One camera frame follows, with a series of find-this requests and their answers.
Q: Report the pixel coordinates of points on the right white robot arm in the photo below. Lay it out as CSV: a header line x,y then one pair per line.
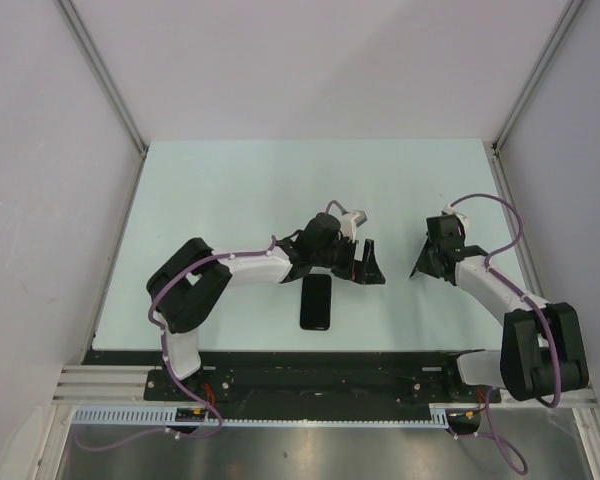
x,y
542,351

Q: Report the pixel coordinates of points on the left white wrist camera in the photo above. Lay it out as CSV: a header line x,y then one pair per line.
x,y
350,222

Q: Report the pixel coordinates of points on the white slotted cable duct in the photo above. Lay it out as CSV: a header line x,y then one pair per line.
x,y
172,416

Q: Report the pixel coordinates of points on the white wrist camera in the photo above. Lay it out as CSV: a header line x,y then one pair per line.
x,y
350,222
462,219

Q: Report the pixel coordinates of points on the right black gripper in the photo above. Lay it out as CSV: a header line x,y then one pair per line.
x,y
422,265

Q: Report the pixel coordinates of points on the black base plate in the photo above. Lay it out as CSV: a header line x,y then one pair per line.
x,y
327,385

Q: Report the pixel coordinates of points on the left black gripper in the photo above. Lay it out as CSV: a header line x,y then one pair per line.
x,y
363,271

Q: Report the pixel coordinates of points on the aluminium frame post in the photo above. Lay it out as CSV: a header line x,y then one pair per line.
x,y
96,63
549,52

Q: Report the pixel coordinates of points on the phone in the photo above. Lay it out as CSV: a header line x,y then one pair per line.
x,y
315,307

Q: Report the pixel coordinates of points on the right aluminium frame post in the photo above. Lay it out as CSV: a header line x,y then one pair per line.
x,y
549,52

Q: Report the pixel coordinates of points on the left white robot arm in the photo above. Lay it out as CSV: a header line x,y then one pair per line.
x,y
187,287

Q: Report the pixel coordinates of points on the left aluminium frame post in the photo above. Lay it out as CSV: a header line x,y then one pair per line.
x,y
96,63

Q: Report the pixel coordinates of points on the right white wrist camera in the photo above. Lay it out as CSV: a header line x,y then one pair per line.
x,y
462,219

